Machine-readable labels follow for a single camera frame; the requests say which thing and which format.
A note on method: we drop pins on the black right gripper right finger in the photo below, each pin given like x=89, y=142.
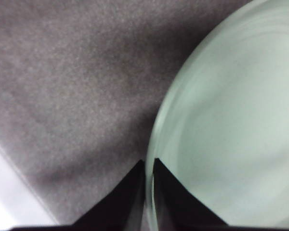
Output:
x=176, y=209

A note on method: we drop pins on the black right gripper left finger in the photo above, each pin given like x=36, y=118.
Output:
x=121, y=209

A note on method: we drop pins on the green plate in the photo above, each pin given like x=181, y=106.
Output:
x=221, y=124

